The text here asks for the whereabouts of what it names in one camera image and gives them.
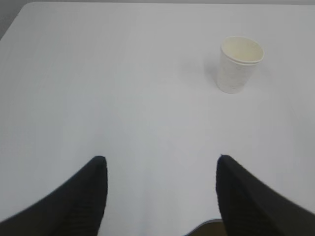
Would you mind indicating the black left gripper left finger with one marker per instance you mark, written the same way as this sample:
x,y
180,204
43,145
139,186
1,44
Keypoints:
x,y
76,208

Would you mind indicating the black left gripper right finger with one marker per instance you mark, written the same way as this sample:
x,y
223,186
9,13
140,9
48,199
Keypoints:
x,y
249,207

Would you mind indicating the white paper cup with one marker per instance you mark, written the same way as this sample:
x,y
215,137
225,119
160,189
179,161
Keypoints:
x,y
239,57

